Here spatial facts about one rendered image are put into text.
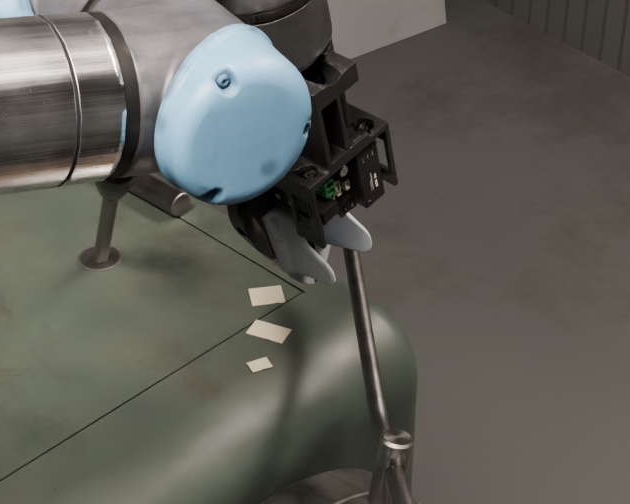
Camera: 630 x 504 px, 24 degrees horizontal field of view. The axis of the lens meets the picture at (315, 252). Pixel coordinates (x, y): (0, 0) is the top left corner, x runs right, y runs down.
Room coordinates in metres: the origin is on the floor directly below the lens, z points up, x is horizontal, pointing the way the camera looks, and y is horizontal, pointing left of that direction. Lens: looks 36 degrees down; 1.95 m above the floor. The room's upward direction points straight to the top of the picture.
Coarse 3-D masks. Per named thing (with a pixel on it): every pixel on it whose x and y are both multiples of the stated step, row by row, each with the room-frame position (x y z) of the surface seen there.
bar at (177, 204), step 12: (144, 180) 1.04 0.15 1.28; (156, 180) 1.04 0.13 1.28; (132, 192) 1.04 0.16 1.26; (144, 192) 1.03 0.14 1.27; (156, 192) 1.02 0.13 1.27; (168, 192) 1.02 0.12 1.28; (180, 192) 1.02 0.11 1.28; (156, 204) 1.02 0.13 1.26; (168, 204) 1.01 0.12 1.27; (180, 204) 1.01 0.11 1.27
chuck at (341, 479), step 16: (304, 480) 0.72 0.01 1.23; (320, 480) 0.73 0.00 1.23; (336, 480) 0.73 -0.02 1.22; (352, 480) 0.74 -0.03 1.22; (368, 480) 0.75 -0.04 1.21; (272, 496) 0.70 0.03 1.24; (288, 496) 0.71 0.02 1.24; (304, 496) 0.71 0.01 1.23; (320, 496) 0.71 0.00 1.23; (336, 496) 0.71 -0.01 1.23; (352, 496) 0.72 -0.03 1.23
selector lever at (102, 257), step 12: (108, 204) 0.89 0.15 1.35; (108, 216) 0.90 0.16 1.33; (108, 228) 0.91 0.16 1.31; (96, 240) 0.93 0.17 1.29; (108, 240) 0.93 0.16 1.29; (84, 252) 0.96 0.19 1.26; (96, 252) 0.94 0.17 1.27; (108, 252) 0.94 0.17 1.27; (120, 252) 0.96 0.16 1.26; (84, 264) 0.94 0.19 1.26; (96, 264) 0.94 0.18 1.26; (108, 264) 0.94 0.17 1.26
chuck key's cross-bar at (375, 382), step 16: (352, 256) 0.87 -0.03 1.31; (352, 272) 0.86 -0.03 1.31; (352, 288) 0.84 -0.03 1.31; (352, 304) 0.83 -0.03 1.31; (368, 320) 0.81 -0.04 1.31; (368, 336) 0.79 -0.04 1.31; (368, 352) 0.78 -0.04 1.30; (368, 368) 0.76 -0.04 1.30; (368, 384) 0.75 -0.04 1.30; (368, 400) 0.74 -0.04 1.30; (384, 400) 0.74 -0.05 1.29; (384, 416) 0.72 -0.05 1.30; (400, 480) 0.65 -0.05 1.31; (400, 496) 0.63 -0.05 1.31
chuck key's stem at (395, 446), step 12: (384, 432) 0.68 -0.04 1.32; (396, 432) 0.68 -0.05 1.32; (384, 444) 0.67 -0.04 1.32; (396, 444) 0.67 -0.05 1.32; (408, 444) 0.67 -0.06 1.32; (384, 456) 0.67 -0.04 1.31; (396, 456) 0.67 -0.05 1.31; (408, 456) 0.67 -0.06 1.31; (384, 468) 0.67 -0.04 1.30; (408, 468) 0.67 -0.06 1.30; (372, 480) 0.67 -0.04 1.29; (384, 480) 0.66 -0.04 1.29; (372, 492) 0.67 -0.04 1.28; (384, 492) 0.66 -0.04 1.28
